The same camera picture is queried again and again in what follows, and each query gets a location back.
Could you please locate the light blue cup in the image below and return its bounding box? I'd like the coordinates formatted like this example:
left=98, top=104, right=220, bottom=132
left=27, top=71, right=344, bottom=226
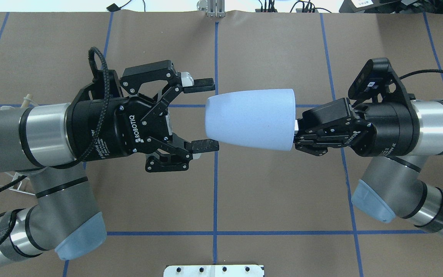
left=205, top=89, right=296, bottom=151

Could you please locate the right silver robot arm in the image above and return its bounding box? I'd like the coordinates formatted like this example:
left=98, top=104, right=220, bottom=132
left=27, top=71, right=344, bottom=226
left=294, top=98, right=443, bottom=236

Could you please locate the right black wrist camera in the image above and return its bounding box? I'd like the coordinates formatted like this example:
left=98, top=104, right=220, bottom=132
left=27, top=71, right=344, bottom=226
left=348, top=57, right=413, bottom=110

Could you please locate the white camera pole base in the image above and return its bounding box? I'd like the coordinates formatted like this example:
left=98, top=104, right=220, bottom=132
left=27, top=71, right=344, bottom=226
left=163, top=264, right=265, bottom=277

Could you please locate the aluminium frame post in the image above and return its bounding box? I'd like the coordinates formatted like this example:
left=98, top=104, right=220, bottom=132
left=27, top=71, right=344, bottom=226
left=206, top=0, right=226, bottom=18

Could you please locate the black braided cable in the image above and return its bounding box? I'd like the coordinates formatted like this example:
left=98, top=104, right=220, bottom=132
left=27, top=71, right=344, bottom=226
left=398, top=69, right=443, bottom=88
left=0, top=47, right=110, bottom=262

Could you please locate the white wire cup holder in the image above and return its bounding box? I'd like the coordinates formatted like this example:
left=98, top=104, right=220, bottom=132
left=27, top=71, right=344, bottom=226
left=0, top=93, right=36, bottom=187

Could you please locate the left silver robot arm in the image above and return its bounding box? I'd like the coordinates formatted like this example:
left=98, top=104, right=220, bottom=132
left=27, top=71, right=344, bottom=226
left=0, top=48, right=219, bottom=267

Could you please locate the small black adapter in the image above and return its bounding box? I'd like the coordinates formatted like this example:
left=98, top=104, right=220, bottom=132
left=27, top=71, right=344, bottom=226
left=106, top=3, right=121, bottom=12

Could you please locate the right black braided cable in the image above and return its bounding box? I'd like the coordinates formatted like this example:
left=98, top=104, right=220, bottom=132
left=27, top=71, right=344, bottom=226
left=398, top=69, right=443, bottom=88

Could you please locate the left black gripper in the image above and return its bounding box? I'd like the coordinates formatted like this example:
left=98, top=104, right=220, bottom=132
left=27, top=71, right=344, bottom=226
left=67, top=60, right=220, bottom=172

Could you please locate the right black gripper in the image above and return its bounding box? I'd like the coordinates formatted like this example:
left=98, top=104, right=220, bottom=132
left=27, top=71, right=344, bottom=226
left=294, top=98, right=418, bottom=157

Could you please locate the left black braided cable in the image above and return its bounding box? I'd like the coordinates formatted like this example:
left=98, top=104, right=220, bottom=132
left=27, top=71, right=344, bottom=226
left=0, top=47, right=110, bottom=262

